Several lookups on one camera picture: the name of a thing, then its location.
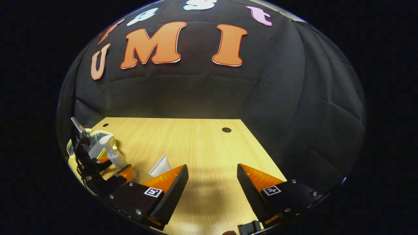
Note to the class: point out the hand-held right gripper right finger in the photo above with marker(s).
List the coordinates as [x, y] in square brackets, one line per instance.
[251, 195]

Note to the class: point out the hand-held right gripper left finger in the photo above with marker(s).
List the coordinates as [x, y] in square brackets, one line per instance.
[173, 195]

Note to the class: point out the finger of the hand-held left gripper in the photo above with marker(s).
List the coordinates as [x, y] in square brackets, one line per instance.
[112, 184]
[103, 163]

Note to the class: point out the white pump bottle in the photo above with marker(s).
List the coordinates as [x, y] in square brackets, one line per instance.
[116, 156]

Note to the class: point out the white cream tube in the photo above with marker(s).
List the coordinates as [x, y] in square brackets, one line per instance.
[160, 168]

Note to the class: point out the black backdrop cloth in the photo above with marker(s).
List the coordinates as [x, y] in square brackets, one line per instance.
[228, 91]

